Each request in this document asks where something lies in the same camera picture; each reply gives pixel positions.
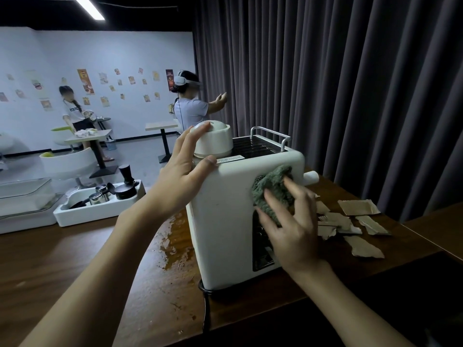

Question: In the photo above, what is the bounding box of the person's right hand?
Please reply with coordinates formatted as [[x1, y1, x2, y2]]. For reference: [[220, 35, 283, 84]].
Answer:
[[255, 176, 325, 276]]

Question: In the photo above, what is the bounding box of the person's left hand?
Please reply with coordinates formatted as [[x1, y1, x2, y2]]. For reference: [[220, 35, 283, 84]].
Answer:
[[145, 121, 218, 218]]

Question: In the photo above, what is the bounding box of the green cleaning cloth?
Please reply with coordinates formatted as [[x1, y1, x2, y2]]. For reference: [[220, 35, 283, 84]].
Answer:
[[251, 165, 296, 227]]

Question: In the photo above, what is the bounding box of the white coffee machine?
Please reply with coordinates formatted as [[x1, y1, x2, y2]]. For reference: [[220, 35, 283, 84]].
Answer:
[[185, 126, 320, 292]]

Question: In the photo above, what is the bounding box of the person's left forearm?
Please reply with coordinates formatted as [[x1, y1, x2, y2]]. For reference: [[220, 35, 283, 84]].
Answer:
[[18, 199, 171, 347]]

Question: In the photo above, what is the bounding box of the person's right forearm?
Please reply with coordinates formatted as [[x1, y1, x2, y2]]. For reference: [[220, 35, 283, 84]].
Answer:
[[289, 261, 416, 347]]

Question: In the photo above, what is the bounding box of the white round machine cap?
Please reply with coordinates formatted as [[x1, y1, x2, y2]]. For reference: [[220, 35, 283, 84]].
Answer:
[[193, 120, 234, 159]]

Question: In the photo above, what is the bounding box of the square table with black leg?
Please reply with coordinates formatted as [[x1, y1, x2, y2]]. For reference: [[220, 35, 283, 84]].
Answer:
[[65, 129, 119, 179], [145, 121, 180, 164]]

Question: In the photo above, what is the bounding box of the pile of torn cardboard pieces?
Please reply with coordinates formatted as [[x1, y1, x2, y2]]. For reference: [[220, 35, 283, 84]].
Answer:
[[313, 193, 391, 259]]

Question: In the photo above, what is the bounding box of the black coffee tamper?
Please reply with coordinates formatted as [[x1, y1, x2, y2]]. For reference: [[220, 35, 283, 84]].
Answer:
[[114, 164, 138, 200]]

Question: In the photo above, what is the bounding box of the steel milk jug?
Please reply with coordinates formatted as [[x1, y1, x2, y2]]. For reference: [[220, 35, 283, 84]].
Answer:
[[89, 184, 111, 206]]

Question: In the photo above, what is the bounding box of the grey curtain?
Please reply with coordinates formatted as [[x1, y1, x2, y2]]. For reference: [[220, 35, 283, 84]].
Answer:
[[193, 0, 463, 223]]

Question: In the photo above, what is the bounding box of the white tool tray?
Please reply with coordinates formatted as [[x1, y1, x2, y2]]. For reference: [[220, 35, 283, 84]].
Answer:
[[53, 180, 146, 227]]

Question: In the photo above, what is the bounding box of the white chair with green cushion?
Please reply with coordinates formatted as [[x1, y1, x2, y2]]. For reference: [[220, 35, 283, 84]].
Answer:
[[51, 126, 76, 147], [39, 147, 97, 187]]

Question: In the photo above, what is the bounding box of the clear plastic container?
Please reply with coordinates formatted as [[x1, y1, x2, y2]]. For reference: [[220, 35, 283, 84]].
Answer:
[[0, 178, 64, 235]]

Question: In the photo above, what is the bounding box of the ceiling light strip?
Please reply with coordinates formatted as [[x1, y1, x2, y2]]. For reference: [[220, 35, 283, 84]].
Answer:
[[73, 0, 106, 21]]

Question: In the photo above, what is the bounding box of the black power cable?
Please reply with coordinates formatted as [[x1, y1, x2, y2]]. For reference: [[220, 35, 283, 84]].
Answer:
[[198, 280, 213, 334]]

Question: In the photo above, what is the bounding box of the group of wall posters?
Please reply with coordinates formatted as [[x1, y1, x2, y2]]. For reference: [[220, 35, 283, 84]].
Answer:
[[0, 67, 176, 112]]

